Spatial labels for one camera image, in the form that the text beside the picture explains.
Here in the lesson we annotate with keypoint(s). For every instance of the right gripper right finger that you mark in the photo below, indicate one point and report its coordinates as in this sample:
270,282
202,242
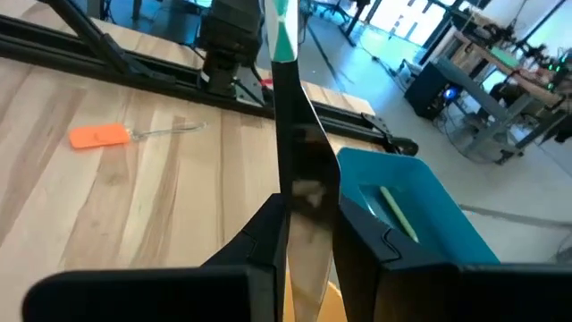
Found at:
447,295

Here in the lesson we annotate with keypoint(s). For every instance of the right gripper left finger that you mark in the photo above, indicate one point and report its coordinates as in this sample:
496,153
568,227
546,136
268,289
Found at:
134,299

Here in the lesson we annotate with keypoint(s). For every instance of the small orange silicone spatula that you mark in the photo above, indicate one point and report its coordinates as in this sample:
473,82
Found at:
98,135

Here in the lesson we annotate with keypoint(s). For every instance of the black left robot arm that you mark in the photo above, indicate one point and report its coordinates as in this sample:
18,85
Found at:
228,27

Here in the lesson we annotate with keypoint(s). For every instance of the teal plastic bin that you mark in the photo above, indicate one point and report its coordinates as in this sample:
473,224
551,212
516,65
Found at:
447,214

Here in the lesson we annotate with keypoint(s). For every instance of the grey workbench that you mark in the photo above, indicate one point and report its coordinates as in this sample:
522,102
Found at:
482,94

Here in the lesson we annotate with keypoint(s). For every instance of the black computer tower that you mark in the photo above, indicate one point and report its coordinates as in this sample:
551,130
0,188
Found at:
429,89

